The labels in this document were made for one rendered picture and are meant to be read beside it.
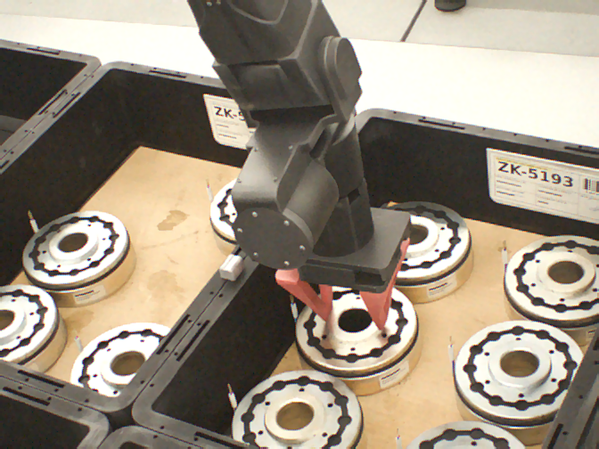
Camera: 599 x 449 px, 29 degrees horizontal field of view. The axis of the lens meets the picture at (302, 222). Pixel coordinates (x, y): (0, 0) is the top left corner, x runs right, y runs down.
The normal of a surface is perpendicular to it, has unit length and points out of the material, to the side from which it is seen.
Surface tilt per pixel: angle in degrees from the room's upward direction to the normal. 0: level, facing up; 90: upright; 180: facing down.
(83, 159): 90
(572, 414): 0
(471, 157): 90
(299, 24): 79
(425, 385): 0
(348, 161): 89
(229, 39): 103
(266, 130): 11
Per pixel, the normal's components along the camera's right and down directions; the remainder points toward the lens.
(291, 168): 0.88, 0.00
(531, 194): -0.47, 0.63
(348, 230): 0.35, 0.57
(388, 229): -0.17, -0.74
